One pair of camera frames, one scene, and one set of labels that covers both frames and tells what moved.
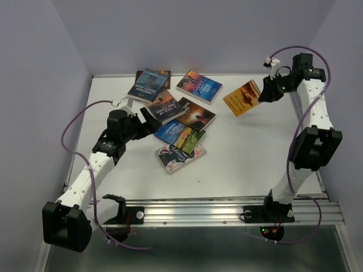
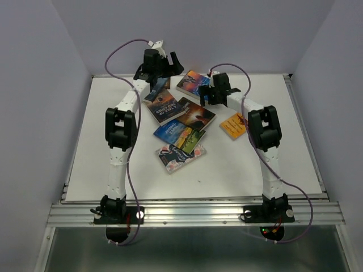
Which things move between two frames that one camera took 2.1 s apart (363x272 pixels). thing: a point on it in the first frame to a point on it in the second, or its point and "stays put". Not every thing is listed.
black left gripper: [150, 127] to [177, 67]
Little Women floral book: [173, 158] stays put
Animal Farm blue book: [179, 135] stays put
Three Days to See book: [195, 117] stays put
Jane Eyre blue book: [199, 86] stays put
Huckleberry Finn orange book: [243, 98] to [234, 127]
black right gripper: [268, 94] to [204, 90]
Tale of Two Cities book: [165, 107] stays put
